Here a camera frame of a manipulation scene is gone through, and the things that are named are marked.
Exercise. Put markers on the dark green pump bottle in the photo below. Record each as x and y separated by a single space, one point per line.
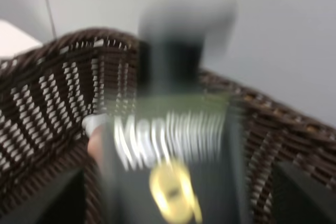
178 156

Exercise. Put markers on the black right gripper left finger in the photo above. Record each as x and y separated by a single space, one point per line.
62 201

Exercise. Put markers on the pink bottle white cap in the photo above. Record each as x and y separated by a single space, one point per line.
93 126

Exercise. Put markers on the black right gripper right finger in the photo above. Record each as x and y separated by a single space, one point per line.
298 198

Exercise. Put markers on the dark brown wicker basket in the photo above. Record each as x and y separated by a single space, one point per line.
46 92

